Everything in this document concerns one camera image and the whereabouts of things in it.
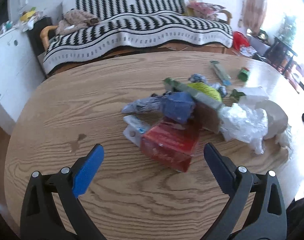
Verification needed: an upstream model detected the silver pill blister pack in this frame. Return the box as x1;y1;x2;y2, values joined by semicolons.
123;115;151;147

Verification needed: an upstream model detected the clear crumpled plastic bag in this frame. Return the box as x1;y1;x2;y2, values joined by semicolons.
219;103;268;154

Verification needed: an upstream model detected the black metal rack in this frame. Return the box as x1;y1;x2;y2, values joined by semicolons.
263;37;297;75

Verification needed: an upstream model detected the small green wrapper piece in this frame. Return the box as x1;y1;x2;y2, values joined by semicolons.
230;89;246;102

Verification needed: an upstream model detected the small green carton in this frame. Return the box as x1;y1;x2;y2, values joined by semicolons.
238;67;250;82

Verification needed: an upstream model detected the long green wrapper strip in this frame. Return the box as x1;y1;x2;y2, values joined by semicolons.
210;61;232;86

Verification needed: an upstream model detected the grey green paper box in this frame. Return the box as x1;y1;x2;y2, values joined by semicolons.
163;77;224;134

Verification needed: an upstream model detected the red plastic bag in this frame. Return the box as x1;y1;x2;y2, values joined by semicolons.
233;31;250;51

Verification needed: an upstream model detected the yellow green snack bag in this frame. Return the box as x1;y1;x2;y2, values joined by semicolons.
187;82;222;102

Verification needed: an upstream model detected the red box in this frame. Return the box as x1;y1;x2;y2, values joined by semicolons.
140;118;200;172

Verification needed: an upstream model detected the patterned curtain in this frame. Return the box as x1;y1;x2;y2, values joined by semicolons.
243;0;267;34

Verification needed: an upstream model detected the pink magazines pile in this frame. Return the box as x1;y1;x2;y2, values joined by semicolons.
186;0;226;21

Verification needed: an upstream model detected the white cabinet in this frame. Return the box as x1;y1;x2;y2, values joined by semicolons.
0;28;45;134

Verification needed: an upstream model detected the blue grey crumpled wrapper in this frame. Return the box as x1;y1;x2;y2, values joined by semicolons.
121;94;164;114

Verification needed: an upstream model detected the yellow clutter on cabinet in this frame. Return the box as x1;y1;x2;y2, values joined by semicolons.
19;7;44;32

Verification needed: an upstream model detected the black white striped sofa blanket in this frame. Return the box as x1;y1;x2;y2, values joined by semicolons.
43;0;233;73

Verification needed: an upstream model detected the wooden frame sofa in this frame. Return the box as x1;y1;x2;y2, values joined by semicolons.
39;10;234;75

